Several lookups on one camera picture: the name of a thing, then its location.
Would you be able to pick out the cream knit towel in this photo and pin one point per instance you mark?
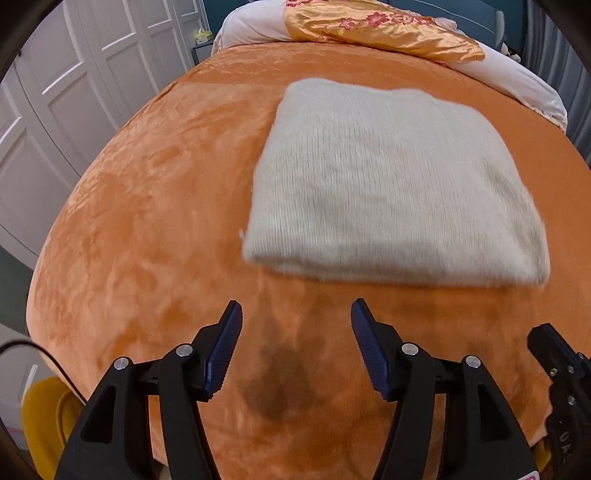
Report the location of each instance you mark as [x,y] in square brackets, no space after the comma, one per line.
[378,184]

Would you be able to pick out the white pillow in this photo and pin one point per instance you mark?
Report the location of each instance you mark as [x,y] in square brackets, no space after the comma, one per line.
[521,83]

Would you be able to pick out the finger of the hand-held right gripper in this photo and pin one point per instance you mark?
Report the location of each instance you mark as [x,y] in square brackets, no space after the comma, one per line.
[547,346]

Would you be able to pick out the striped curtain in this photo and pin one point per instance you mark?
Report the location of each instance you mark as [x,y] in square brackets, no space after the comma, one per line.
[563,69]

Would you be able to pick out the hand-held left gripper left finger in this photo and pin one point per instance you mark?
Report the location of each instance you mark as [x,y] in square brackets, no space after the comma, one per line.
[226,346]

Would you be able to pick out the dark nightstand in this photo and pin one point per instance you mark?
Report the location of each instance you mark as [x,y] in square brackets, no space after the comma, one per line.
[202,55]

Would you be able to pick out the tissue box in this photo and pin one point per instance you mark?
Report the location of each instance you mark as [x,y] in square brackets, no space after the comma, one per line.
[203,37]

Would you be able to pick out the orange floral satin pillow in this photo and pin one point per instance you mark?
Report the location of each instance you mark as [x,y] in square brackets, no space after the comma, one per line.
[415,37]

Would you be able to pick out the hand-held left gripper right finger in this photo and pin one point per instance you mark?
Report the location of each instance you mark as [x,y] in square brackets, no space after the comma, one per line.
[364,344]

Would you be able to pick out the white wardrobe doors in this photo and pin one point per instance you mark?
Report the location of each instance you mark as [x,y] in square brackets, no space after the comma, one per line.
[69,92]

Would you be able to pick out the teal headboard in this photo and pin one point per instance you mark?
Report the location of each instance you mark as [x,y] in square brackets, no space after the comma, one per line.
[461,11]

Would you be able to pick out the orange plush blanket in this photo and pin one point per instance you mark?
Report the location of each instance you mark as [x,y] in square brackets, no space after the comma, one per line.
[161,207]

